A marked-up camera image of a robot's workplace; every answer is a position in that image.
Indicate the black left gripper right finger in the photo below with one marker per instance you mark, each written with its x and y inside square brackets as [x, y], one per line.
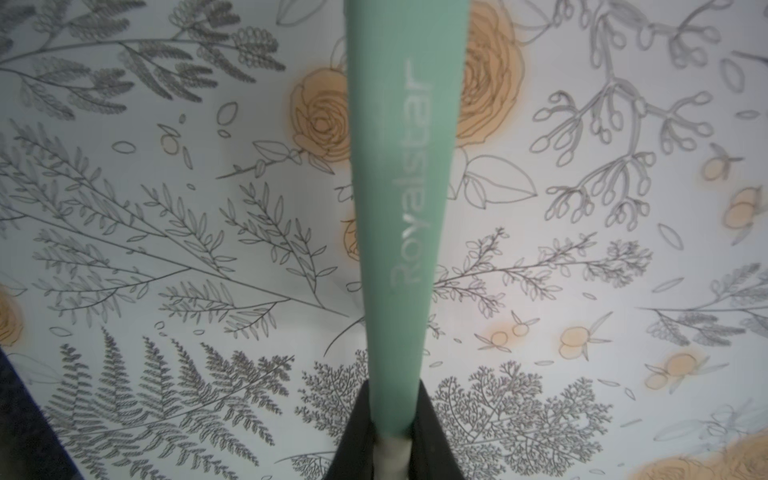
[431, 456]

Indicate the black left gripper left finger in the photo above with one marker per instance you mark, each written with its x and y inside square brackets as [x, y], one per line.
[353, 459]

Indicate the mint handle cream spoon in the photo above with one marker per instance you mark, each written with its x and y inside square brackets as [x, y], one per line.
[404, 68]

